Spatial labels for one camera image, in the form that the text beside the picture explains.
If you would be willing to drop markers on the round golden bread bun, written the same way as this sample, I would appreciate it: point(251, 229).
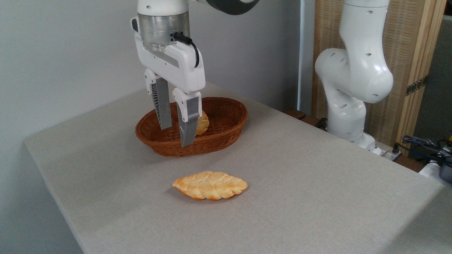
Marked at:
point(203, 123)

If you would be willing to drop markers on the brown wicker basket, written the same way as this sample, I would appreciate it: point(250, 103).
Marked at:
point(226, 127)

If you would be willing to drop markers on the grey fabric tablecloth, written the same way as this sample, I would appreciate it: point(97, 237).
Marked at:
point(317, 211)

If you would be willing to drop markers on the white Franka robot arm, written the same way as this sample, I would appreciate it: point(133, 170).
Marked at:
point(360, 70)

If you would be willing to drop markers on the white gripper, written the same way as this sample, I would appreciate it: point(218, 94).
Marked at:
point(183, 70)

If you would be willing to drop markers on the white power strip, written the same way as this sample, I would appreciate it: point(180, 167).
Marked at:
point(390, 155)

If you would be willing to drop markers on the white vertical pillar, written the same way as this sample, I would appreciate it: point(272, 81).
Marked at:
point(305, 53)

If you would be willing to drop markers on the wooden rattan folding screen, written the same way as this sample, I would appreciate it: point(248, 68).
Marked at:
point(399, 35)

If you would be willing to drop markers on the brass screen hinge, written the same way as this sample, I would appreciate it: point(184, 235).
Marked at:
point(416, 85)

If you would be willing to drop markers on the brown wooden furniture edge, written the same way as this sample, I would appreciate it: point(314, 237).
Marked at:
point(295, 114)

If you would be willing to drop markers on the braided golden bread loaf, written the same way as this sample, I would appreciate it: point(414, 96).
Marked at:
point(212, 185)

